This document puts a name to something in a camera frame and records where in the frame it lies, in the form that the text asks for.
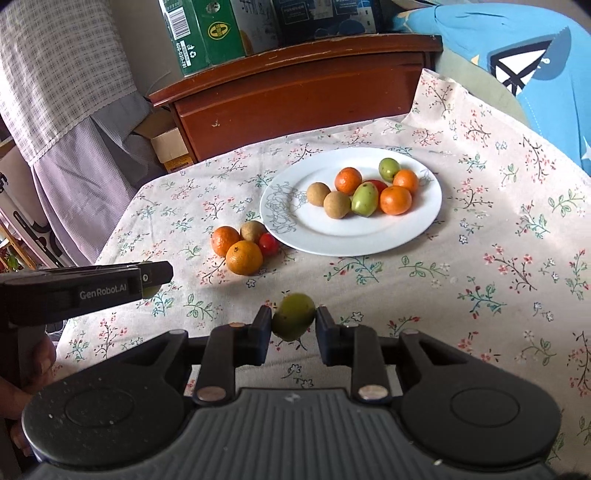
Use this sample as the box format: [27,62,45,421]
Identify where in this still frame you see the large green jujube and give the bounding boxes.
[270,293,317,342]

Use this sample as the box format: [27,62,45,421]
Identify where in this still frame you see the brown longan pile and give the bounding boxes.
[322,191,351,219]
[240,220,266,244]

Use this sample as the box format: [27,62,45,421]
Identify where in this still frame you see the red cherry tomato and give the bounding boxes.
[367,179,388,195]
[259,232,280,257]

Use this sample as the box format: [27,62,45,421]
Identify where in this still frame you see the small orange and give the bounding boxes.
[393,169,420,195]
[335,167,363,196]

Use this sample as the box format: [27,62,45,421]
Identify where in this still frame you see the small green round fruit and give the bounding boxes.
[379,157,401,183]

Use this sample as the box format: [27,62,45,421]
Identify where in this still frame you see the person's left hand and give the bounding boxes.
[1,334,56,456]

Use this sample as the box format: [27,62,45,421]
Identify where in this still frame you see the large orange in pile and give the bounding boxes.
[225,240,263,276]

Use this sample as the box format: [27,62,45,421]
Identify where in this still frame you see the white floral plate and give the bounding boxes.
[259,147,443,257]

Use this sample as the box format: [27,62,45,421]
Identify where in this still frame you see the brown longan on plate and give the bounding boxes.
[307,182,331,207]

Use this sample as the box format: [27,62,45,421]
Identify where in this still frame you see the floral tablecloth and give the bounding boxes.
[55,72,590,472]

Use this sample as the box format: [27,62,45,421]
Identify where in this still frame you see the checked grey fabric cover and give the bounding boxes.
[1,1,163,265]

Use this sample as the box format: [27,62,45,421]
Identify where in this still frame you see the small cardboard box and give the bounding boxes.
[133,108,194,173]

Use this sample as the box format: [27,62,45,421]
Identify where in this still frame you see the red-brown wooden cabinet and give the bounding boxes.
[148,34,443,162]

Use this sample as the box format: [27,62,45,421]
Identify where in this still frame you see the green cardboard box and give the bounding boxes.
[159,0,280,76]

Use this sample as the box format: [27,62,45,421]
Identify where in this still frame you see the dark blue cardboard box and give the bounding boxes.
[271,0,385,45]

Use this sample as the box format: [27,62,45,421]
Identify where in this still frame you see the blue cartoon cushion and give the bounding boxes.
[391,3,590,172]

